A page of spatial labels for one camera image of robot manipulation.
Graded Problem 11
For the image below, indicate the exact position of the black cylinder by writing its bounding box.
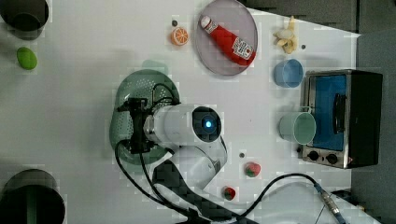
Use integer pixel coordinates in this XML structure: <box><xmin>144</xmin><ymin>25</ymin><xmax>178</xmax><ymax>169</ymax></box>
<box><xmin>0</xmin><ymin>0</ymin><xmax>50</xmax><ymax>32</ymax></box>
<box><xmin>0</xmin><ymin>169</ymin><xmax>65</xmax><ymax>224</ymax></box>

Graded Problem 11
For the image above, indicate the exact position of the peeled banana toy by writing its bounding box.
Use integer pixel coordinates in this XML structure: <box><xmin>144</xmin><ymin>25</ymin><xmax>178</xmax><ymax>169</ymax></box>
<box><xmin>274</xmin><ymin>16</ymin><xmax>298</xmax><ymax>54</ymax></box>

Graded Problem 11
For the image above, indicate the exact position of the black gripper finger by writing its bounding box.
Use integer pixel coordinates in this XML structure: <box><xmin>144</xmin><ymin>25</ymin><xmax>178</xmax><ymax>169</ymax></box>
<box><xmin>117</xmin><ymin>105</ymin><xmax>129</xmax><ymax>112</ymax></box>

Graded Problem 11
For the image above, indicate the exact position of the red strawberry toy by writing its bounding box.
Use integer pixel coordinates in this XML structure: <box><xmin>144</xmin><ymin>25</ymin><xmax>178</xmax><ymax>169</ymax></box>
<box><xmin>222</xmin><ymin>187</ymin><xmax>236</xmax><ymax>201</ymax></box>

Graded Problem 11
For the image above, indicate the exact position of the green cup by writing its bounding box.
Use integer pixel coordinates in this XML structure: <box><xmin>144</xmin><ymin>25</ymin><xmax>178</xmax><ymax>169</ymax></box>
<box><xmin>278</xmin><ymin>106</ymin><xmax>317</xmax><ymax>145</ymax></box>

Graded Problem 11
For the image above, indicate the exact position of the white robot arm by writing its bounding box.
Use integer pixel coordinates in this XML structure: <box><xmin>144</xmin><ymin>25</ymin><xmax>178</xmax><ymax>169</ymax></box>
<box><xmin>114</xmin><ymin>97</ymin><xmax>258</xmax><ymax>224</ymax></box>

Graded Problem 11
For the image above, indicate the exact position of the black cylinder upper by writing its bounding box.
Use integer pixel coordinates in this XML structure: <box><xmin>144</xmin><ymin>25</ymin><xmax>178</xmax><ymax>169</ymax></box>
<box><xmin>0</xmin><ymin>0</ymin><xmax>50</xmax><ymax>32</ymax></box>

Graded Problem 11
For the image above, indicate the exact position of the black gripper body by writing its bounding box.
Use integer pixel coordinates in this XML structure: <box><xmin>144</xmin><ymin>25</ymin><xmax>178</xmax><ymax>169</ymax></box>
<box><xmin>127</xmin><ymin>98</ymin><xmax>154</xmax><ymax>154</ymax></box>

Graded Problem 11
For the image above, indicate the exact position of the orange slice toy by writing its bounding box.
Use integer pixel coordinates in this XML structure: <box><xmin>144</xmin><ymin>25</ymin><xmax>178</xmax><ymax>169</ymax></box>
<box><xmin>171</xmin><ymin>27</ymin><xmax>189</xmax><ymax>46</ymax></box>

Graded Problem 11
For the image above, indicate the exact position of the red ketchup bottle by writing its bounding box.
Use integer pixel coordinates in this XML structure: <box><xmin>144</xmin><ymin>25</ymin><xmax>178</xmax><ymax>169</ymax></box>
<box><xmin>200</xmin><ymin>16</ymin><xmax>256</xmax><ymax>66</ymax></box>

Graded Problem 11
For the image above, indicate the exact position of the grey round plate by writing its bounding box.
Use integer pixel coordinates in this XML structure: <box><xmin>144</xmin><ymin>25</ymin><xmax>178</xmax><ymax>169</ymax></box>
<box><xmin>194</xmin><ymin>0</ymin><xmax>258</xmax><ymax>76</ymax></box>

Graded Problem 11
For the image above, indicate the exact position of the black cylinder lower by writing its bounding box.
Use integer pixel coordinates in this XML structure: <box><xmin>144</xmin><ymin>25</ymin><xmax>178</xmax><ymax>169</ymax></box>
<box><xmin>0</xmin><ymin>169</ymin><xmax>65</xmax><ymax>224</ymax></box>

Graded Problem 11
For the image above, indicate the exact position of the blue cup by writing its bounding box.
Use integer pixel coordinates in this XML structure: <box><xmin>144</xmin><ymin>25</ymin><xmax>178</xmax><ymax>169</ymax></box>
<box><xmin>274</xmin><ymin>59</ymin><xmax>304</xmax><ymax>88</ymax></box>

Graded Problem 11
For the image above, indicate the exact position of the black toaster oven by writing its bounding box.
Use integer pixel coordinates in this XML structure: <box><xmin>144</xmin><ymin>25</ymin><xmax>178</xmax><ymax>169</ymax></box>
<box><xmin>302</xmin><ymin>69</ymin><xmax>383</xmax><ymax>169</ymax></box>

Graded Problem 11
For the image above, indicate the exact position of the green lime toy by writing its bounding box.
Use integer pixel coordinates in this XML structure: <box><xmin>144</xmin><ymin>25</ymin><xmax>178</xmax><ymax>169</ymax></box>
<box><xmin>17</xmin><ymin>47</ymin><xmax>37</xmax><ymax>70</ymax></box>

